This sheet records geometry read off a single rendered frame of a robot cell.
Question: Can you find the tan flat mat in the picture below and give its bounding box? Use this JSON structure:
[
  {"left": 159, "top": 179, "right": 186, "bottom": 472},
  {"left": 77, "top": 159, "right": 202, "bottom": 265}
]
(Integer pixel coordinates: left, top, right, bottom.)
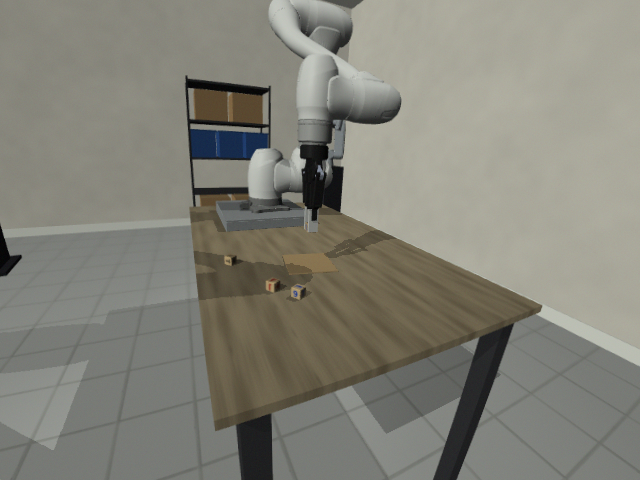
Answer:
[{"left": 283, "top": 253, "right": 338, "bottom": 275}]

